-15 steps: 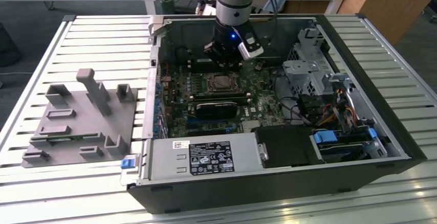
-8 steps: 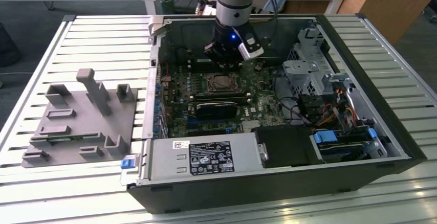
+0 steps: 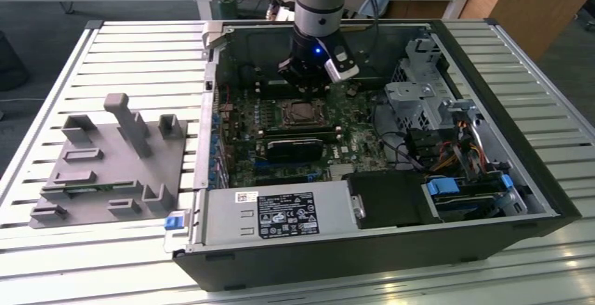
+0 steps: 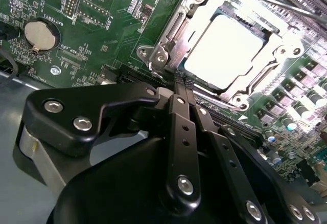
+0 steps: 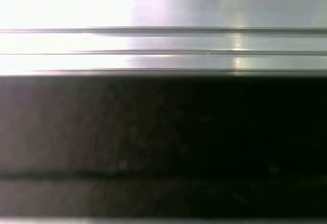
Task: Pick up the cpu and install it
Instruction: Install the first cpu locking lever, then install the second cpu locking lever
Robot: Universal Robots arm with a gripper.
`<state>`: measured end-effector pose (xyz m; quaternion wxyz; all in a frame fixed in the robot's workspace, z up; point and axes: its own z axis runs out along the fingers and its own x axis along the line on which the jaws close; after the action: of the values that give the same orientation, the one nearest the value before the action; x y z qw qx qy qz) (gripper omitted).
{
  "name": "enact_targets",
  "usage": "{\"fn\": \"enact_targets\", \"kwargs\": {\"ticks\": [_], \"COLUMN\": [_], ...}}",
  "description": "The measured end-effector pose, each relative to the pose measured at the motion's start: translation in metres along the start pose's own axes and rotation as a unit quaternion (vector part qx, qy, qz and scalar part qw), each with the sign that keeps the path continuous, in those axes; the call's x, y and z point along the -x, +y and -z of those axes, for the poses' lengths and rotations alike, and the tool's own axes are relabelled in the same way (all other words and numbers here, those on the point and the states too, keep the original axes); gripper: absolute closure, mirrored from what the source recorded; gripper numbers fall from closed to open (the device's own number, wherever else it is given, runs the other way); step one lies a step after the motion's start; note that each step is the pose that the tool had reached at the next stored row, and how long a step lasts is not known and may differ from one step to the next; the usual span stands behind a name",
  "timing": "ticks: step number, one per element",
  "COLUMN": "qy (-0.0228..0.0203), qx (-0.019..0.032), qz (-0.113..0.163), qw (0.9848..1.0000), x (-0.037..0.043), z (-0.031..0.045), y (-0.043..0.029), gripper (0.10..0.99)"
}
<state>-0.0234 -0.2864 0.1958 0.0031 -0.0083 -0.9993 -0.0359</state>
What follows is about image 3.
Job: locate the silver CPU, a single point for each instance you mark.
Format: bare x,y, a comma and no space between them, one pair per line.
301,110

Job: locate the CPU socket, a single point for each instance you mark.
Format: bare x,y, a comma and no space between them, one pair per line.
302,125

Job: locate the green motherboard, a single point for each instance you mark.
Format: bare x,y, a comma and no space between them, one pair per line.
358,138

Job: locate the black graphics card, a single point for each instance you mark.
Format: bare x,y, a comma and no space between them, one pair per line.
296,152

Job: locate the metal drive cage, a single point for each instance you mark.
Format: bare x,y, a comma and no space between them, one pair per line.
418,92

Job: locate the silver chipset heatsink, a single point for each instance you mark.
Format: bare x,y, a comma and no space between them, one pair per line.
341,172

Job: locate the black expansion slot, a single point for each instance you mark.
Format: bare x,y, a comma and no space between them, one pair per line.
280,180

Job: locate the black plastic shroud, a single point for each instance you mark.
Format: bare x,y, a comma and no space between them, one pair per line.
390,197

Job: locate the silver metal latch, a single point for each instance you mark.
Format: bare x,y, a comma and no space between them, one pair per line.
360,207

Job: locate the hard disk in blue carrier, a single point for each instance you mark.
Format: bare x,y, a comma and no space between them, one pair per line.
442,186

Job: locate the grey power supply unit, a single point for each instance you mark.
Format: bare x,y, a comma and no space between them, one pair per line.
224,221

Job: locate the grey parts rack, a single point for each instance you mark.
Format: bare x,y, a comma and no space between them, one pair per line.
117,165

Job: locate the wooden cabinet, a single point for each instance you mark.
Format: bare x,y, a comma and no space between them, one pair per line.
534,5

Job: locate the blue plastic latch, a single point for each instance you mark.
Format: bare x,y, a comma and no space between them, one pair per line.
173,222

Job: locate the black PC case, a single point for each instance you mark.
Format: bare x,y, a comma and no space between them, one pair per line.
326,266

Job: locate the green RAM stick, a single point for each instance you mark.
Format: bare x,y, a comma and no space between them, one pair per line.
89,189

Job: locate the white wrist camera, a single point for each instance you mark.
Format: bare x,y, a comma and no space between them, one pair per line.
345,68

